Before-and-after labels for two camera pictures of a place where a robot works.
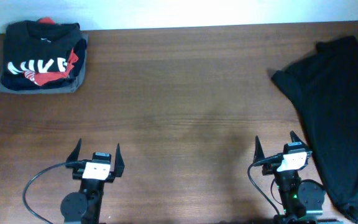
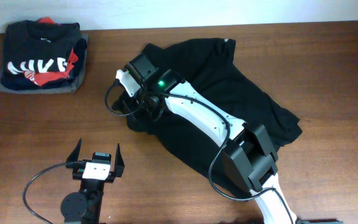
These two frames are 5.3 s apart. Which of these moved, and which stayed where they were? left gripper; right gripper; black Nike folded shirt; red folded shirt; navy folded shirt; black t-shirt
Moved: black t-shirt; right gripper
Stayed: left gripper; navy folded shirt; red folded shirt; black Nike folded shirt
